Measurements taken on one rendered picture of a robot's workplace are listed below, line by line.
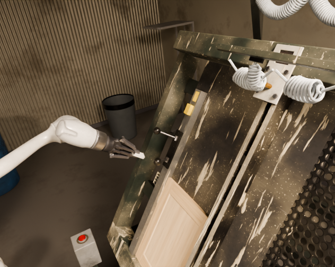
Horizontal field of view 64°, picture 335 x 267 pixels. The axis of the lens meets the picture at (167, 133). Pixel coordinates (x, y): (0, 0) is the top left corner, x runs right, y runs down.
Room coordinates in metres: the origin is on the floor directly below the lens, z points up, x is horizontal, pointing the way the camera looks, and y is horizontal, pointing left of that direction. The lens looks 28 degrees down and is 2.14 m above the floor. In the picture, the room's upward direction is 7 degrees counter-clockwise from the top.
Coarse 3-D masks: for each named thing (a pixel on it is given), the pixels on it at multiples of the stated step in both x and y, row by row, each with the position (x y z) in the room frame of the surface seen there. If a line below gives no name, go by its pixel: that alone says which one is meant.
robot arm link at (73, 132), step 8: (64, 120) 1.02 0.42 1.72; (72, 120) 1.04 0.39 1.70; (56, 128) 1.02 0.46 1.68; (64, 128) 0.99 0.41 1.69; (72, 128) 1.00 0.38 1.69; (80, 128) 1.02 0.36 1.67; (88, 128) 1.04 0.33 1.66; (64, 136) 0.98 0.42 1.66; (72, 136) 0.99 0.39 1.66; (80, 136) 1.00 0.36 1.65; (88, 136) 1.02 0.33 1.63; (72, 144) 1.00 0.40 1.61; (80, 144) 1.00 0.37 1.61; (88, 144) 1.01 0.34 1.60
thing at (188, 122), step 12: (192, 96) 1.24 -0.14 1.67; (204, 96) 1.21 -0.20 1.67; (192, 120) 1.18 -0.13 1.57; (180, 144) 1.14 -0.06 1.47; (156, 192) 1.09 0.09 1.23; (156, 204) 1.07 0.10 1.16; (144, 216) 1.07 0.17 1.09; (144, 228) 1.03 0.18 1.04; (132, 240) 1.04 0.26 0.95; (132, 252) 0.99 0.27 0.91
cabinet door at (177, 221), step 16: (176, 192) 1.01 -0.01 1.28; (160, 208) 1.03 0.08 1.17; (176, 208) 0.96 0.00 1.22; (192, 208) 0.89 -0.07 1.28; (160, 224) 0.98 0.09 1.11; (176, 224) 0.91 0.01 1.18; (192, 224) 0.84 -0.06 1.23; (144, 240) 1.00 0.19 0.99; (160, 240) 0.92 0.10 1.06; (176, 240) 0.86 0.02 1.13; (192, 240) 0.80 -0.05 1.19; (144, 256) 0.94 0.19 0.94; (160, 256) 0.87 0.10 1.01; (176, 256) 0.81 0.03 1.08
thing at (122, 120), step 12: (120, 96) 4.41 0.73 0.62; (132, 96) 4.29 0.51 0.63; (108, 108) 3.93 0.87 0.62; (120, 108) 3.90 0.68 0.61; (132, 108) 4.03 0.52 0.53; (108, 120) 4.03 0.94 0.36; (120, 120) 3.92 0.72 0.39; (132, 120) 4.01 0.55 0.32; (120, 132) 3.93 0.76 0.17; (132, 132) 4.00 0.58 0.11
